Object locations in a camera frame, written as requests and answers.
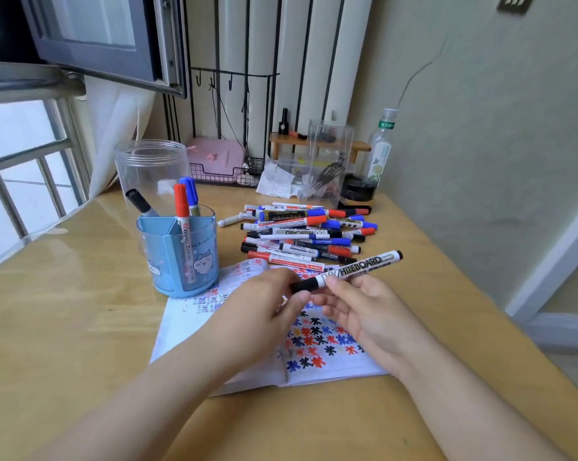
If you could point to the person's right hand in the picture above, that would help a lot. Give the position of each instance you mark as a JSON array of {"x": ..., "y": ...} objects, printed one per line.
[{"x": 380, "y": 321}]

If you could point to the person's left hand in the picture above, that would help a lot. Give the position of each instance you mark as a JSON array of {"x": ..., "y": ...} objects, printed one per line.
[{"x": 245, "y": 316}]

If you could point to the person's left thumb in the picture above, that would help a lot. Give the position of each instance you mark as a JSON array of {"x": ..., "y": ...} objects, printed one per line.
[{"x": 296, "y": 304}]

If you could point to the person's right thumb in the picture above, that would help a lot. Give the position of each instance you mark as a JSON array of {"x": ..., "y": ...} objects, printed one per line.
[{"x": 344, "y": 284}]

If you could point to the black whiteboard marker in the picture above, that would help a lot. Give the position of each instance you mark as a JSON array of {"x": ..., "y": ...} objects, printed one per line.
[{"x": 361, "y": 267}]

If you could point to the person's left forearm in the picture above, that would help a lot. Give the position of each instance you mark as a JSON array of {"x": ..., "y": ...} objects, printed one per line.
[{"x": 140, "y": 398}]

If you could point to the person's right forearm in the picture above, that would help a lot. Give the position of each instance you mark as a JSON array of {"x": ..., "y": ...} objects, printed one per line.
[{"x": 466, "y": 412}]

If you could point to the white scribbled paper pad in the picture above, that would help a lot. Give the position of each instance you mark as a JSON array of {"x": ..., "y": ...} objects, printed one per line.
[{"x": 317, "y": 350}]

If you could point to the pile of coloured markers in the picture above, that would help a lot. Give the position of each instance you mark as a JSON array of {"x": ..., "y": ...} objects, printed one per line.
[{"x": 303, "y": 235}]

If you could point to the black round container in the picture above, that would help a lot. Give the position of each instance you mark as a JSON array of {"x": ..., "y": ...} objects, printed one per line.
[{"x": 358, "y": 188}]

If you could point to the crumpled white paper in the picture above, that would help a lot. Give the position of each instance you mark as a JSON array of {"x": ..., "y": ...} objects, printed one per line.
[{"x": 274, "y": 182}]

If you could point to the clear acrylic box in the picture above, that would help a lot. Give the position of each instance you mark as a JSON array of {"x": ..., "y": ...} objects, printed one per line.
[{"x": 317, "y": 158}]

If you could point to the blue cartoon pen holder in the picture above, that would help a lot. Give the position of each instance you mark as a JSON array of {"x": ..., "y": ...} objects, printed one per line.
[{"x": 173, "y": 259}]

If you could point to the clear plastic bottle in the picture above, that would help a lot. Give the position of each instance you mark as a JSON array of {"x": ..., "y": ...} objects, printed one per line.
[{"x": 381, "y": 148}]

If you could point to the red-capped marker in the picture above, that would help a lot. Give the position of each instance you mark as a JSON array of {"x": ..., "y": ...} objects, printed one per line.
[{"x": 183, "y": 211}]

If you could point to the small wooden shelf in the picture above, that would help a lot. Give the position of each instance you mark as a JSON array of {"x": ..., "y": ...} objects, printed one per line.
[{"x": 289, "y": 141}]

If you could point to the blue-capped marker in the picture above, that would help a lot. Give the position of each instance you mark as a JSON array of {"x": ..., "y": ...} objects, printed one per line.
[{"x": 190, "y": 191}]

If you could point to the pink storage box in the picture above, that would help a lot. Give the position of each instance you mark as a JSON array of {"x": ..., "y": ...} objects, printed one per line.
[{"x": 212, "y": 156}]

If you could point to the small black bottle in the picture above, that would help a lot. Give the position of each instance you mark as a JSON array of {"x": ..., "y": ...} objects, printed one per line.
[{"x": 284, "y": 122}]

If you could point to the black-capped marker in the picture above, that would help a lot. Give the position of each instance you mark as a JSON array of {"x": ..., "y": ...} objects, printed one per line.
[{"x": 139, "y": 201}]

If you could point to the clear plastic jar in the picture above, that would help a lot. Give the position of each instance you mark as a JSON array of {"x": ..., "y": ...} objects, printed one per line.
[{"x": 147, "y": 167}]

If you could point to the white radiator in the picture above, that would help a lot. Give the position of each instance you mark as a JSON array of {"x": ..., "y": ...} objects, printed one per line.
[{"x": 293, "y": 57}]

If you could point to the black metal hook rack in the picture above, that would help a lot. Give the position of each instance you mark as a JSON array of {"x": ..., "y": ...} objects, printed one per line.
[{"x": 241, "y": 74}]

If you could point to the white curtain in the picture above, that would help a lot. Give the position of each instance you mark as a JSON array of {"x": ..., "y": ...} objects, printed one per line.
[{"x": 116, "y": 134}]

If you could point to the metal window railing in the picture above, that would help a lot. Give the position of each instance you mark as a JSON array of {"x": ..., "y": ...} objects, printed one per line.
[{"x": 24, "y": 153}]

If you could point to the grey window frame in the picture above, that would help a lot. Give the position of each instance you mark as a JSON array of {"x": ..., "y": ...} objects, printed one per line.
[{"x": 101, "y": 43}]

